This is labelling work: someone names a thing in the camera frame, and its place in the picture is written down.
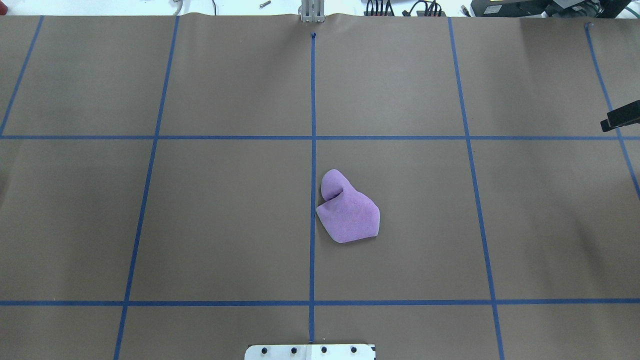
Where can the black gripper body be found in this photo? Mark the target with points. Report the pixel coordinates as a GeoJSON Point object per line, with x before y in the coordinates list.
{"type": "Point", "coordinates": [623, 118]}

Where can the purple cloth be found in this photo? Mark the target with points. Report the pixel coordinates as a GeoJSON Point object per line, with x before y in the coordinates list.
{"type": "Point", "coordinates": [346, 214]}

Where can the black laptop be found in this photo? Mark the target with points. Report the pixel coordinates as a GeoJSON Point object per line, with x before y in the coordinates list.
{"type": "Point", "coordinates": [604, 9]}

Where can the aluminium frame post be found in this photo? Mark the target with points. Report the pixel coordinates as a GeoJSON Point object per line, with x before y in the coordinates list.
{"type": "Point", "coordinates": [312, 11]}

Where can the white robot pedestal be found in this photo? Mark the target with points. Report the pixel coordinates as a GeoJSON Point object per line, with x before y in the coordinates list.
{"type": "Point", "coordinates": [340, 351]}

